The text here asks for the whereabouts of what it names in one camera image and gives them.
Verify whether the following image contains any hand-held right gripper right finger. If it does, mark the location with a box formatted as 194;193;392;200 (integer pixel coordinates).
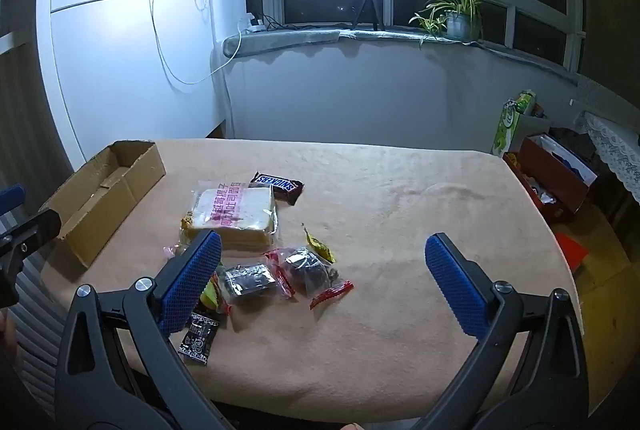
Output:
410;232;590;430

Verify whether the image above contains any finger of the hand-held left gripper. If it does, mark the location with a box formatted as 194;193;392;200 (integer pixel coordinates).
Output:
0;209;62;263
0;185;27;214

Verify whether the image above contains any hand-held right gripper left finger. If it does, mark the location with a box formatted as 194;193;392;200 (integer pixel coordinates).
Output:
54;230;238;430

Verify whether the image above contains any green jelly cup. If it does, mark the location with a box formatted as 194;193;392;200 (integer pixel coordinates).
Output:
200;262;231;315

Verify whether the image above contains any clear silver dark snack packet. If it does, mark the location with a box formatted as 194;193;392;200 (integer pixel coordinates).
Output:
220;262;281;303

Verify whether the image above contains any black patterned snack packet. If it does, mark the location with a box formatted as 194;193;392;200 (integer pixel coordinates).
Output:
177;305;221;367

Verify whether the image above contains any sliced bread packet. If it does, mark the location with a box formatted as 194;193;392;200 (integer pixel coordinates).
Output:
179;180;280;253

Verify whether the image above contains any brown cardboard box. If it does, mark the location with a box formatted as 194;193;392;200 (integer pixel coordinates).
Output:
39;140;167;268

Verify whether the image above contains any clear red-edged dark snack packet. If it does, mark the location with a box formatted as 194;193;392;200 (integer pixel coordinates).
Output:
264;246;356;311

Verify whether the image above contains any brown chocolate bar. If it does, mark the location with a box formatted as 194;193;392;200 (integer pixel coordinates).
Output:
249;171;305;207

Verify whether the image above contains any yellow snack packet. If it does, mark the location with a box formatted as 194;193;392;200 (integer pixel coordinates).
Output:
301;224;337;265

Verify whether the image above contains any red paper sheet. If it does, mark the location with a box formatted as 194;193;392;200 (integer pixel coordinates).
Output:
554;232;590;271

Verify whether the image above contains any red box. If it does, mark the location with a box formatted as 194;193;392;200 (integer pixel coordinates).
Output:
504;135;598;223

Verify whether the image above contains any green carton box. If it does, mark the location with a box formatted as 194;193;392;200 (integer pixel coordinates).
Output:
492;90;537;158

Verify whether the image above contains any white cabinet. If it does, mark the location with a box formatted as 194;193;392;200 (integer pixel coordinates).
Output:
36;0;236;171

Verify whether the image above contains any white lace cloth side table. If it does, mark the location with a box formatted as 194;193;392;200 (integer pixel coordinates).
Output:
575;110;640;206

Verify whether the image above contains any grey windowsill mat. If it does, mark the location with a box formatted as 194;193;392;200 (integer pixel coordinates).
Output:
222;29;581;83

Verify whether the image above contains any white power strip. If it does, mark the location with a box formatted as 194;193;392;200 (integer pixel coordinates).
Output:
239;12;266;35

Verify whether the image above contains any potted spider plant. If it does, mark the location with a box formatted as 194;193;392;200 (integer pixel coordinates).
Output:
409;0;501;48

